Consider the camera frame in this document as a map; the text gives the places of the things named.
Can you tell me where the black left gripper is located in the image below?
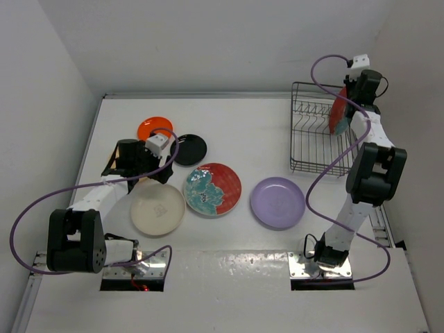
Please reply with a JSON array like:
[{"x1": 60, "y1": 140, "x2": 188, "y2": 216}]
[{"x1": 133, "y1": 139, "x2": 172, "y2": 183}]

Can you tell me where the black glossy plate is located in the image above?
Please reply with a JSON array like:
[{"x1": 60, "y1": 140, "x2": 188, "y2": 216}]
[{"x1": 175, "y1": 134, "x2": 207, "y2": 167}]

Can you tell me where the cream bear plate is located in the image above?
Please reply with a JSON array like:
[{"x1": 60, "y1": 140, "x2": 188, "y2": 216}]
[{"x1": 130, "y1": 181, "x2": 186, "y2": 237}]

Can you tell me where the red teal floral plate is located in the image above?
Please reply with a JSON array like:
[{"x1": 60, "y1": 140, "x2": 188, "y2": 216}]
[
  {"x1": 183, "y1": 163, "x2": 242, "y2": 217},
  {"x1": 328, "y1": 97, "x2": 349, "y2": 135}
]

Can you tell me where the orange plate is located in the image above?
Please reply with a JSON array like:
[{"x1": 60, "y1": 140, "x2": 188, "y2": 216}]
[{"x1": 137, "y1": 116, "x2": 173, "y2": 141}]

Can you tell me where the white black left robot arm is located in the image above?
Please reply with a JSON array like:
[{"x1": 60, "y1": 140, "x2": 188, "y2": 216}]
[{"x1": 46, "y1": 134, "x2": 173, "y2": 273}]

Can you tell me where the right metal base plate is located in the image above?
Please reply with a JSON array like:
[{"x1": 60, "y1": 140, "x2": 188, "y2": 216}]
[{"x1": 287, "y1": 251, "x2": 352, "y2": 280}]

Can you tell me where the black wire dish rack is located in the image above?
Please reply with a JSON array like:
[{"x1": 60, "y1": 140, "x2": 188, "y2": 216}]
[{"x1": 289, "y1": 81, "x2": 356, "y2": 174}]

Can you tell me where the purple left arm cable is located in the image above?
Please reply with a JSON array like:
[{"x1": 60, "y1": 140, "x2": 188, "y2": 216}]
[{"x1": 9, "y1": 127, "x2": 180, "y2": 276}]

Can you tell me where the tan bear plate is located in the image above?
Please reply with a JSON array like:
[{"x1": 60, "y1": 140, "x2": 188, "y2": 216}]
[{"x1": 108, "y1": 144, "x2": 119, "y2": 169}]

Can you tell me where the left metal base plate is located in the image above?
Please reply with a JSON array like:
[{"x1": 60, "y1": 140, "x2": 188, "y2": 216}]
[{"x1": 103, "y1": 250, "x2": 169, "y2": 280}]

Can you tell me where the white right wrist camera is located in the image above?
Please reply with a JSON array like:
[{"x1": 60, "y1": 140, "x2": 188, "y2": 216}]
[{"x1": 349, "y1": 54, "x2": 370, "y2": 72}]

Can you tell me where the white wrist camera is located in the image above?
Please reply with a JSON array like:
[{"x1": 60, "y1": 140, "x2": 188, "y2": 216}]
[
  {"x1": 349, "y1": 54, "x2": 370, "y2": 72},
  {"x1": 145, "y1": 133, "x2": 169, "y2": 155}
]

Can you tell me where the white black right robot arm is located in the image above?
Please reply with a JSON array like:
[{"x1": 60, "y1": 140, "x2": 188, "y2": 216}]
[{"x1": 314, "y1": 69, "x2": 407, "y2": 267}]

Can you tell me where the metal base plate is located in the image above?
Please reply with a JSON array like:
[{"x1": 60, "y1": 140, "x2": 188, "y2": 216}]
[
  {"x1": 103, "y1": 250, "x2": 169, "y2": 280},
  {"x1": 287, "y1": 251, "x2": 352, "y2": 280}
]

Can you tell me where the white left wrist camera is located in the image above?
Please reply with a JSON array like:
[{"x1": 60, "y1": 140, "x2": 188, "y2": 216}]
[{"x1": 145, "y1": 133, "x2": 169, "y2": 155}]

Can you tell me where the lavender plastic plate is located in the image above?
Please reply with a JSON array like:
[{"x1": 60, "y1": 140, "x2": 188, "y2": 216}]
[{"x1": 250, "y1": 177, "x2": 306, "y2": 230}]

